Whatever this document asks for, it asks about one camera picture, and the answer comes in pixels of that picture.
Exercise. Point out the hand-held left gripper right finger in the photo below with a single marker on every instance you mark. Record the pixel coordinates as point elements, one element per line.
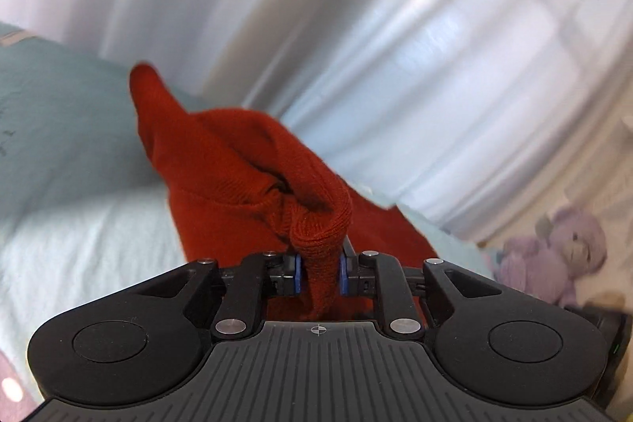
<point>342,276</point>

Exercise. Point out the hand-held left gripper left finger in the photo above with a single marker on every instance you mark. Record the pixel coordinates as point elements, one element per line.
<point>298,274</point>

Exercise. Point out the red knit cardigan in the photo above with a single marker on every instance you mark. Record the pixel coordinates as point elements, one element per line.
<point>247,175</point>

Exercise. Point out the purple plush bear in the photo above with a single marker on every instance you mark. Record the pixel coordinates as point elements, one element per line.
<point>554,249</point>

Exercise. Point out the white curtain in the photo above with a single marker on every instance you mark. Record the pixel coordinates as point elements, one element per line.
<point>356,31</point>

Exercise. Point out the pink dotted cloth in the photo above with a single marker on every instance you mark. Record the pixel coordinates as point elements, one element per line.
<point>12,385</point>

